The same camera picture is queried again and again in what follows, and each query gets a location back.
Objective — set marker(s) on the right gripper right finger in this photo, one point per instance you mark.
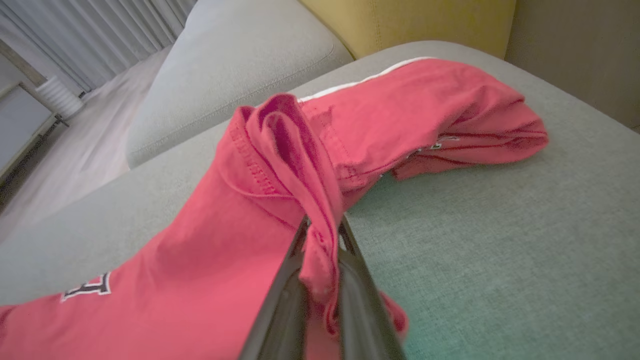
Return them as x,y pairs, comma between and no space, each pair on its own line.
365,320

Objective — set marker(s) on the white ribbed cylinder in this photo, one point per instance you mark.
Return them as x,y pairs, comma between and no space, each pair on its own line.
59,97

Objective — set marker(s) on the yellow sofa backrest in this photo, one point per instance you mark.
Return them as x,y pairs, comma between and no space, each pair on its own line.
410,25

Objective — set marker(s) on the grey sofa seat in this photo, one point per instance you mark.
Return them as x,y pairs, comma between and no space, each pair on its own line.
500,250

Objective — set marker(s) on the white cabinet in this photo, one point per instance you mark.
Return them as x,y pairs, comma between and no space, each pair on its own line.
20,130

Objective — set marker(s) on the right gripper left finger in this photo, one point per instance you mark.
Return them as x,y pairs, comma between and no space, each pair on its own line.
280,320

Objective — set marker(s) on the grey sofa cushion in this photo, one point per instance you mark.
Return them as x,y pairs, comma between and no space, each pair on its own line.
240,60

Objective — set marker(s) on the red and white jersey shirt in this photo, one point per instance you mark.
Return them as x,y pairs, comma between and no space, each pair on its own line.
200,250

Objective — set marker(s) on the red garment with white trim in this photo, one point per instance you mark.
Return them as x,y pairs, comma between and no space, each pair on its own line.
425,110

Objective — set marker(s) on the grey white curtain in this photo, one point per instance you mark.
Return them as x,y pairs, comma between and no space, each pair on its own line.
100,35

